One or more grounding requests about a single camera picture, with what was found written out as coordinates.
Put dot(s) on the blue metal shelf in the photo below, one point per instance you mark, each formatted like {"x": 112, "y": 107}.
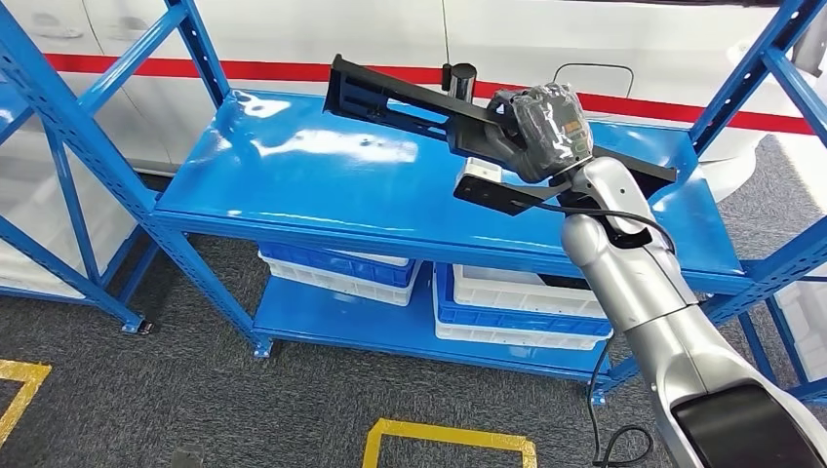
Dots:
{"x": 68, "y": 194}
{"x": 323, "y": 187}
{"x": 752, "y": 342}

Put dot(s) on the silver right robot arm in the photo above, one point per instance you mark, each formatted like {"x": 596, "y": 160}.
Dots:
{"x": 627, "y": 278}

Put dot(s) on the black plastic plate frame part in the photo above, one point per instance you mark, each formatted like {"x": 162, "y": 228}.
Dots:
{"x": 400, "y": 90}

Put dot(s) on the black camera bracket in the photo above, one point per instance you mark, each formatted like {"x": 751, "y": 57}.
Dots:
{"x": 491, "y": 194}

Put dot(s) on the black cylindrical post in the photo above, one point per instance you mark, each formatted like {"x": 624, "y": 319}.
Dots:
{"x": 460, "y": 81}

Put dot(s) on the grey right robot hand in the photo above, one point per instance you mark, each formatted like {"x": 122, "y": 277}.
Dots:
{"x": 549, "y": 136}

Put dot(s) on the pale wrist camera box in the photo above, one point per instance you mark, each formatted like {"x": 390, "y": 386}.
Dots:
{"x": 479, "y": 171}

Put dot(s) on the blue plastic crate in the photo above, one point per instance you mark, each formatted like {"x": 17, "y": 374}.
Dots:
{"x": 517, "y": 320}
{"x": 336, "y": 265}

